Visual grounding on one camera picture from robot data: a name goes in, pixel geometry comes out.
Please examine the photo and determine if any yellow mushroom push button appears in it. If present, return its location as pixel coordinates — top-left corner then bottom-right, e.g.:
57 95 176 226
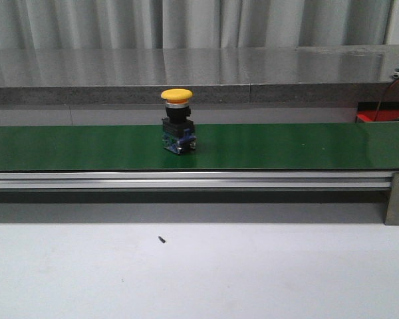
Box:
161 88 196 155

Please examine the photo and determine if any grey granite counter shelf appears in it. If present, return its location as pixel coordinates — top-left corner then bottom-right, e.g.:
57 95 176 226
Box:
0 45 399 104

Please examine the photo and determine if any green conveyor belt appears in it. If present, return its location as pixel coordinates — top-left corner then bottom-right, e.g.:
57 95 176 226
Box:
0 122 399 171

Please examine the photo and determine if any red plastic tray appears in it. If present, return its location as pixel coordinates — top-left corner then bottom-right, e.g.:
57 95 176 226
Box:
355 102 399 122

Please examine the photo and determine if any grey pleated curtain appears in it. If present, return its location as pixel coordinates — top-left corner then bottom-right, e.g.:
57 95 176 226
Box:
0 1 393 49

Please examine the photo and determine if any red and black wire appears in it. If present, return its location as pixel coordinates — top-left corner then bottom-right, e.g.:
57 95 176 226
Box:
374 62 399 123

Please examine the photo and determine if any aluminium conveyor side rail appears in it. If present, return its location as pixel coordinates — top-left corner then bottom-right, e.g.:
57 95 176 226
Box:
0 171 393 189

